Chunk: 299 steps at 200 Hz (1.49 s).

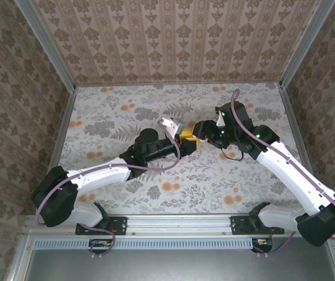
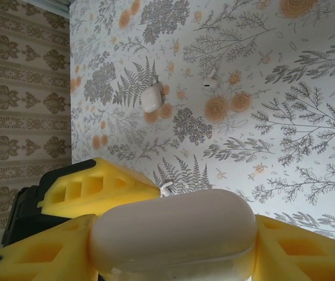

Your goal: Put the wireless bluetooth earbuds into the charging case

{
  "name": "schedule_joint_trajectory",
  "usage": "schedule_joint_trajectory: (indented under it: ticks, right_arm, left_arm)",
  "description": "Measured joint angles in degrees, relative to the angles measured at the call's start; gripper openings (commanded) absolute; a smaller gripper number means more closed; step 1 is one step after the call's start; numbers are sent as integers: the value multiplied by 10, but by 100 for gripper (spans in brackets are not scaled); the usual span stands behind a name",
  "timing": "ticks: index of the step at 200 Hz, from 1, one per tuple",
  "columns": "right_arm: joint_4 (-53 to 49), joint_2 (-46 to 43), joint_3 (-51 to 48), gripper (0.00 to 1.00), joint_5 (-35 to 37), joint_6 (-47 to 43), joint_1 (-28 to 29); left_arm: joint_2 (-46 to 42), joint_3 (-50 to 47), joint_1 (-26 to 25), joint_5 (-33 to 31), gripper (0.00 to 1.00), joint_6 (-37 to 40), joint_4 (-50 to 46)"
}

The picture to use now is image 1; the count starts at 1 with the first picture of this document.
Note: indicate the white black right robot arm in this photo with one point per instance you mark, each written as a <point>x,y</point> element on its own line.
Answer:
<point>296,181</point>

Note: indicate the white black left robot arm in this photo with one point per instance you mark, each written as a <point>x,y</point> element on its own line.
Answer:
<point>103,172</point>

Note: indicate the floral tablecloth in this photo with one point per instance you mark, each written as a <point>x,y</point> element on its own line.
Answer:
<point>185,199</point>

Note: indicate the grey metal plate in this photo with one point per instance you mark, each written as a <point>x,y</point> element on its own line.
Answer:
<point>185,266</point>

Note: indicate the aluminium base extrusion rail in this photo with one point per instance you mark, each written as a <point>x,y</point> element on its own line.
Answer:
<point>179,225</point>

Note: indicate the aluminium side rail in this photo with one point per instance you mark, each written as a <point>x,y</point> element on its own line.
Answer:
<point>56,146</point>
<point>297,131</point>

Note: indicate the aluminium frame post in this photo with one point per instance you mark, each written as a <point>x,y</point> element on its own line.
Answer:
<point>47,44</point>
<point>306,44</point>

